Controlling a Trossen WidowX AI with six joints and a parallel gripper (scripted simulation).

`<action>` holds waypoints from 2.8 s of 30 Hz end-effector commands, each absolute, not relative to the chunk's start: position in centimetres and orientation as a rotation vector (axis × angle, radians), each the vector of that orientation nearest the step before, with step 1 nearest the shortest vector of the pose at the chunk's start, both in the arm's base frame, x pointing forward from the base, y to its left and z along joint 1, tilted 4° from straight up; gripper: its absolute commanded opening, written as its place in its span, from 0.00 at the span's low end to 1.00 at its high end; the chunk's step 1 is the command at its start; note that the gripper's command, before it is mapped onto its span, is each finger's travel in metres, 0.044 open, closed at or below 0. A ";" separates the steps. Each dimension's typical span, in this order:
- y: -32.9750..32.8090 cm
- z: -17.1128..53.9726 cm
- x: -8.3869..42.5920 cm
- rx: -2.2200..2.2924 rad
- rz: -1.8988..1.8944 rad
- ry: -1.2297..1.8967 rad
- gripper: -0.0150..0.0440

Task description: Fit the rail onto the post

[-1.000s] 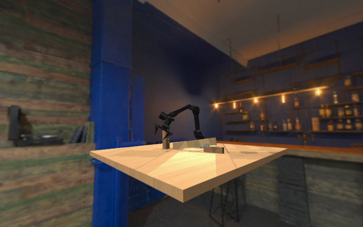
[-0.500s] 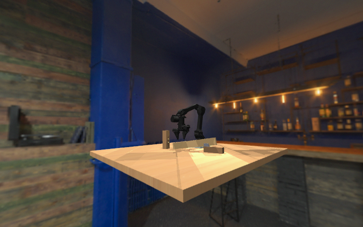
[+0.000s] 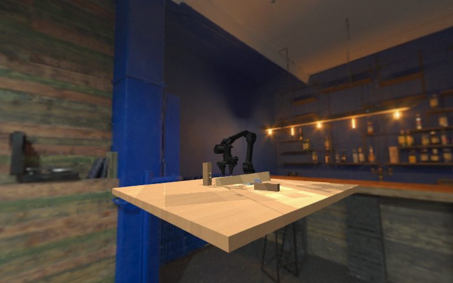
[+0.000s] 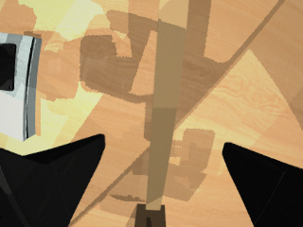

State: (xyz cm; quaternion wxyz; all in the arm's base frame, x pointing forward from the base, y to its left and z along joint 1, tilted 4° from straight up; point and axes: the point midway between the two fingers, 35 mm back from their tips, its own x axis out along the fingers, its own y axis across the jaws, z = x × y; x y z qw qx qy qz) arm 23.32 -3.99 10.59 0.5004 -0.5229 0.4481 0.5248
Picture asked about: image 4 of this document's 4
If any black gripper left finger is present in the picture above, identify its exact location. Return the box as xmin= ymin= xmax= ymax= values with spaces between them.
xmin=0 ymin=133 xmax=106 ymax=227

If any long brown wooden rail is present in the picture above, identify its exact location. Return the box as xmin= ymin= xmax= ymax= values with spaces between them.
xmin=145 ymin=0 xmax=189 ymax=211

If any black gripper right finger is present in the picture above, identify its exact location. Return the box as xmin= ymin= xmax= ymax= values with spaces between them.
xmin=223 ymin=143 xmax=303 ymax=227

